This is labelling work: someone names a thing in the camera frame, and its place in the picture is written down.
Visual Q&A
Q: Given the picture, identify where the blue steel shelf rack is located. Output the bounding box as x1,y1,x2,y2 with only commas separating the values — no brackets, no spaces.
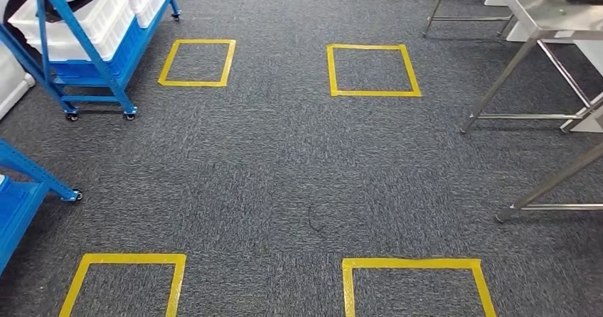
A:
0,138,85,276

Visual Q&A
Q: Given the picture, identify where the yellow floor tape square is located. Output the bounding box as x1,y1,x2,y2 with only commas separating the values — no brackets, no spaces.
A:
326,43,422,98
342,258,498,317

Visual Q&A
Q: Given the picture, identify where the blue plastic crate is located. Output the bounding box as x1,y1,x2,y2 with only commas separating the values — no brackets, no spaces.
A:
49,18,144,88

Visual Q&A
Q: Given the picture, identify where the stainless steel workbench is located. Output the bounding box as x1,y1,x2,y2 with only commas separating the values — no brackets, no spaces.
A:
459,0,603,134
494,140,603,224
412,0,516,38

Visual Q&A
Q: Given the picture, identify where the blue wheeled shelf rack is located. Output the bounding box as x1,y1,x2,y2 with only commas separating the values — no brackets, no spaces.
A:
0,0,182,122

